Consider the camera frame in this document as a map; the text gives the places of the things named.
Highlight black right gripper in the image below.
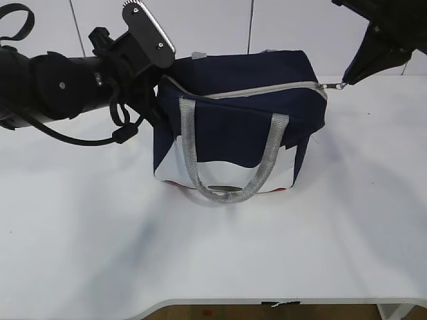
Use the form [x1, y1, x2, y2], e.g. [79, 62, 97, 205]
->
[333, 0, 426, 85]

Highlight navy blue lunch bag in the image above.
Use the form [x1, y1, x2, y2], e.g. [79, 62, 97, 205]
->
[153, 50, 328, 204]

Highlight white table leg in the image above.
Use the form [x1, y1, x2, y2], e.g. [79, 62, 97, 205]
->
[377, 303, 426, 320]

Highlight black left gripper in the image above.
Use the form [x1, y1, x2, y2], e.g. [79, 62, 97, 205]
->
[89, 27, 166, 127]

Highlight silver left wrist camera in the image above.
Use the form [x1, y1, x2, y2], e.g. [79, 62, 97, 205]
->
[122, 0, 176, 69]

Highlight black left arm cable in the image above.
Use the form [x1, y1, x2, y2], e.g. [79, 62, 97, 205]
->
[0, 3, 141, 147]

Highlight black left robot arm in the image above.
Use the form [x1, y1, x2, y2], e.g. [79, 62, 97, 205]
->
[1, 27, 175, 131]

